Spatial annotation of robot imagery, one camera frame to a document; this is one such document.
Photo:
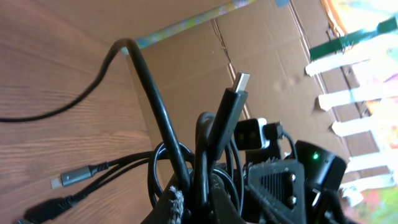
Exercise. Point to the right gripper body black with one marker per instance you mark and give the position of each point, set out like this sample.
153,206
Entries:
323,172

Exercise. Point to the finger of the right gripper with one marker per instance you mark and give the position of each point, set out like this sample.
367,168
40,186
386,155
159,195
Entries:
274,190

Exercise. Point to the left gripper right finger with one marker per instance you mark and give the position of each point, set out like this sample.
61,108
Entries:
224,212

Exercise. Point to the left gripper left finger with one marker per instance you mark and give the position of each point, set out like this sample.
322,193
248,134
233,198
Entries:
170,208

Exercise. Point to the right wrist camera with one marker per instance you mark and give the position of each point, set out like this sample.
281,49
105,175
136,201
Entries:
249,134

